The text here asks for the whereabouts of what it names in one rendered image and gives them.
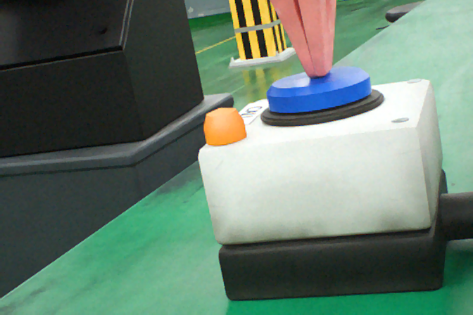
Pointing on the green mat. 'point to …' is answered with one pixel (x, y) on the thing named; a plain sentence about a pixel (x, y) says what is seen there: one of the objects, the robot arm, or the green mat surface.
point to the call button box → (335, 198)
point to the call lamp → (224, 126)
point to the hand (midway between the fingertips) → (316, 53)
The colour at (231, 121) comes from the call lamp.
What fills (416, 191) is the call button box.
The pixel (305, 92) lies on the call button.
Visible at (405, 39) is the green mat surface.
